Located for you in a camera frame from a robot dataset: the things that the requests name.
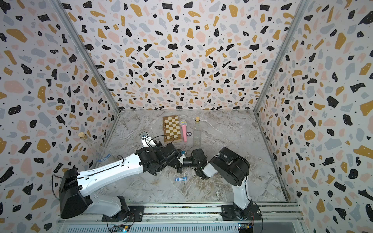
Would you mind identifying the clear glass bottle with cork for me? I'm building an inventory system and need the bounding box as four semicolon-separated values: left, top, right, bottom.
193;116;202;147

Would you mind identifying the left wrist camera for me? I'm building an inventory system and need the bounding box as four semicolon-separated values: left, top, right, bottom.
139;131;152;147

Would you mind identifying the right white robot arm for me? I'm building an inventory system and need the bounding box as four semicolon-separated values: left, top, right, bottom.
179;147;253;220

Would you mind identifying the pink toy microphone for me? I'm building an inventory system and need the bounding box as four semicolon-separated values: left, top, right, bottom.
180;120;187;143

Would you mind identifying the glass bottle blue label left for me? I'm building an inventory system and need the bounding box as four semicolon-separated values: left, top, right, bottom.
78;132;113;168

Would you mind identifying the left metal corner post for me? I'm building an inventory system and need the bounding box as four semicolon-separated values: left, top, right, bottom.
50;1;120;114

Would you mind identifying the right metal corner post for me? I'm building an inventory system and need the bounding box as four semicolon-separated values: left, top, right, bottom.
253;0;309;113

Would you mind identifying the wooden chessboard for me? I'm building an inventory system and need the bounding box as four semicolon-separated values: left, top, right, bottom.
162;115;182;143

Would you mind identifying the metal corner post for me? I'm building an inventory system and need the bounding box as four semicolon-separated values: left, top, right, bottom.
50;1;120;114
253;0;309;113

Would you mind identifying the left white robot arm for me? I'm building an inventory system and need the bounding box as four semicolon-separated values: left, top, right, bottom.
59;143;182;221

